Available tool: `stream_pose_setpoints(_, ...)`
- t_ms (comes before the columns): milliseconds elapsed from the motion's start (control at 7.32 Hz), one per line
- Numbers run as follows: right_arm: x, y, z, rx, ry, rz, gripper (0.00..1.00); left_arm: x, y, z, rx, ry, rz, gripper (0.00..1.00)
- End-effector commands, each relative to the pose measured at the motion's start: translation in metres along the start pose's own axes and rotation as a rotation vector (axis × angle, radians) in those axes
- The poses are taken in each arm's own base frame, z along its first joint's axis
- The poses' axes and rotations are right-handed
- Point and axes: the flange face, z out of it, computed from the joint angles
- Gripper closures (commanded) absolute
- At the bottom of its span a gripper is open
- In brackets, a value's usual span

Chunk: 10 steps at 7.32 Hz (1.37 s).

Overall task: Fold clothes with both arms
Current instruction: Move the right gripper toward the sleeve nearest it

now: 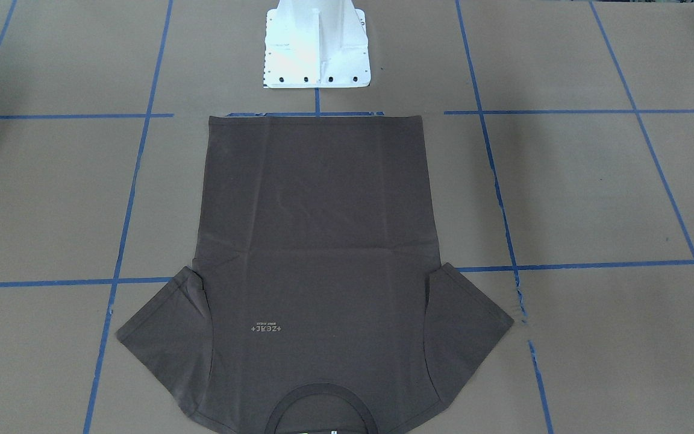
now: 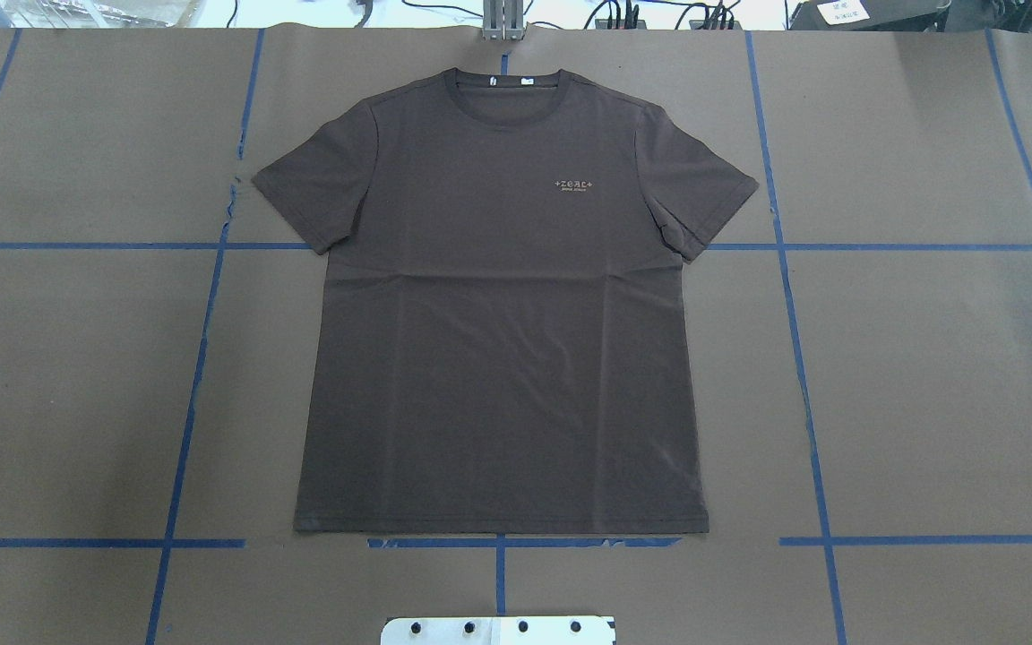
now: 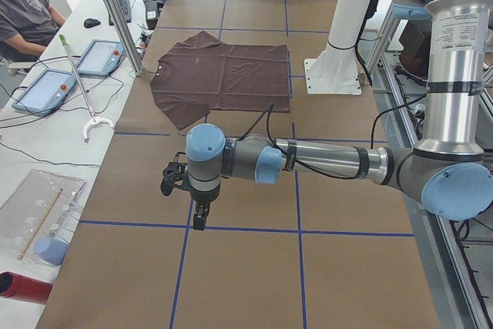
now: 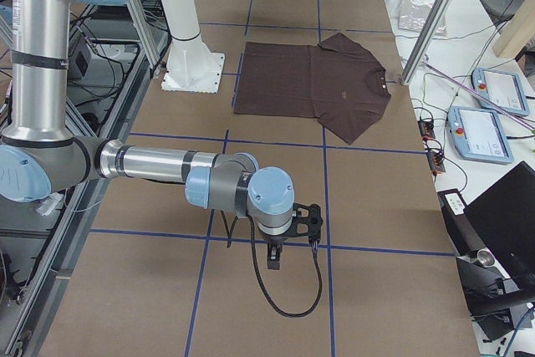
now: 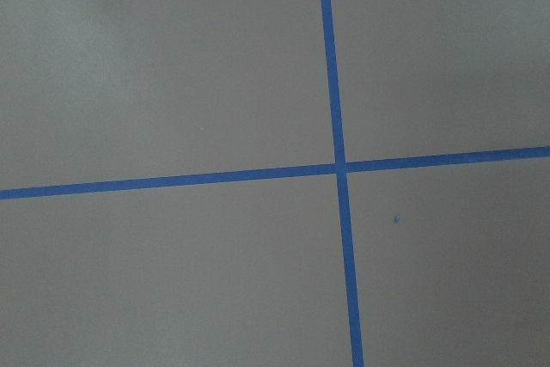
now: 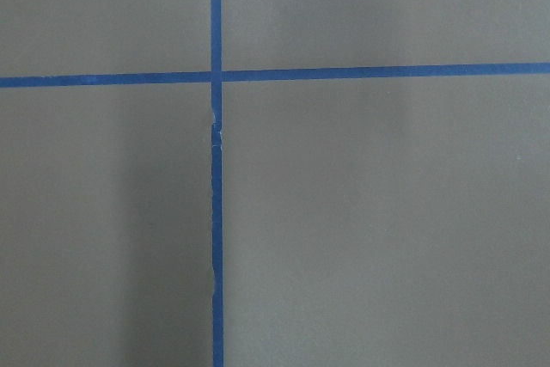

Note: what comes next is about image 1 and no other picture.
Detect dark brown t-shirt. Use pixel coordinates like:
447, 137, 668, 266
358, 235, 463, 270
116, 116, 513, 433

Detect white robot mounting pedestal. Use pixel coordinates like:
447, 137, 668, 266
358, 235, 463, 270
263, 1, 372, 89

